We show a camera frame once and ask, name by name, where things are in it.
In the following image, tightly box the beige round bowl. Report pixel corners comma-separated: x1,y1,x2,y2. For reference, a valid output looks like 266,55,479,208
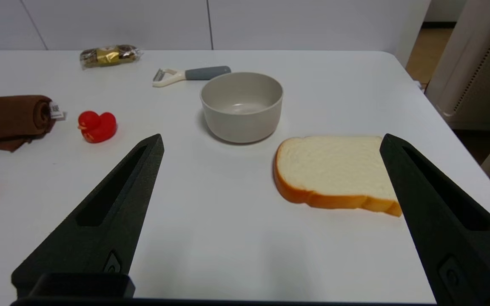
200,72,284,144

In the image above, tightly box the red tomato toy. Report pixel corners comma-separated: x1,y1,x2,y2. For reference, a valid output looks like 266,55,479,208
77,111,117,144

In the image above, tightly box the white bread slice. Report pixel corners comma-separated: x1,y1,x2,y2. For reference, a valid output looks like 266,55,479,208
273,136,403,217

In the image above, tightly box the white peeler grey handle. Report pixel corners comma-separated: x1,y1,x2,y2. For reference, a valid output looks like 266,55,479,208
152,65,232,88

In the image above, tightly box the clear packet of chocolates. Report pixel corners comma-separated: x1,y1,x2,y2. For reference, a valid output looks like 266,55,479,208
79,44,143,68

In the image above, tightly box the brown towel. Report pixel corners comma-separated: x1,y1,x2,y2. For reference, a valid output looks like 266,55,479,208
0,95,65,153

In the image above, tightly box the white perforated panel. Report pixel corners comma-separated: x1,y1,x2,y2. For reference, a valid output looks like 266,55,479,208
425,0,490,129

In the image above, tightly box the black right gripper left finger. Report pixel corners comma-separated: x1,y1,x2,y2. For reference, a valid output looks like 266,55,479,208
10,134,165,303

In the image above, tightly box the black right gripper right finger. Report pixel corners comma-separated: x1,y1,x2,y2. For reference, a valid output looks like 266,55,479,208
379,133,490,306

